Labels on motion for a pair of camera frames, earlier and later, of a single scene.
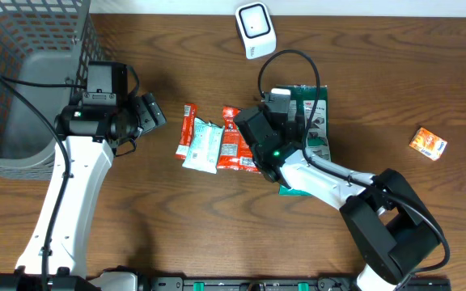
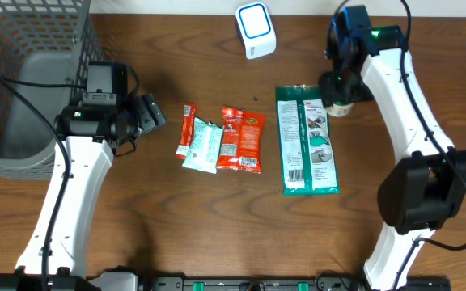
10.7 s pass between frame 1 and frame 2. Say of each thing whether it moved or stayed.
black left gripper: stayed
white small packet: stayed
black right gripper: moved
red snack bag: stayed
